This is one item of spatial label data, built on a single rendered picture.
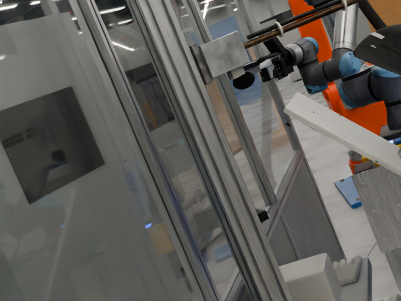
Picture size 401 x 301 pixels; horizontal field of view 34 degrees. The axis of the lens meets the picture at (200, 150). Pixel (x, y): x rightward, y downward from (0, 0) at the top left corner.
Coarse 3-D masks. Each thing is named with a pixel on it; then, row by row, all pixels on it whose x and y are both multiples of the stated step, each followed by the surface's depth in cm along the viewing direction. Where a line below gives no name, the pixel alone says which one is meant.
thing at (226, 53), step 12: (228, 36) 136; (192, 48) 135; (204, 48) 134; (216, 48) 135; (228, 48) 136; (240, 48) 137; (204, 60) 135; (216, 60) 135; (228, 60) 136; (240, 60) 137; (204, 72) 136; (216, 72) 135
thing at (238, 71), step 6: (240, 66) 139; (228, 72) 140; (234, 72) 139; (240, 72) 139; (246, 72) 140; (234, 78) 139; (240, 78) 139; (246, 78) 139; (252, 78) 140; (234, 84) 140; (240, 84) 139; (246, 84) 139
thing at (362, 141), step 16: (304, 96) 170; (288, 112) 147; (304, 112) 152; (320, 112) 161; (320, 128) 146; (336, 128) 152; (352, 128) 161; (352, 144) 146; (368, 144) 154; (384, 144) 163; (384, 160) 146; (400, 160) 154; (400, 176) 145
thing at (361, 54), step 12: (396, 24) 173; (372, 36) 167; (396, 36) 167; (360, 48) 163; (384, 48) 163; (396, 48) 163; (372, 60) 161; (384, 60) 161; (396, 60) 161; (396, 72) 159
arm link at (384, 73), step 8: (376, 72) 240; (384, 72) 238; (392, 72) 237; (368, 80) 244; (376, 80) 242; (384, 80) 239; (392, 80) 237; (400, 80) 237; (368, 88) 244; (376, 88) 242; (384, 88) 240; (392, 88) 238; (400, 88) 237; (376, 96) 244; (384, 96) 242; (392, 96) 239; (400, 96) 238
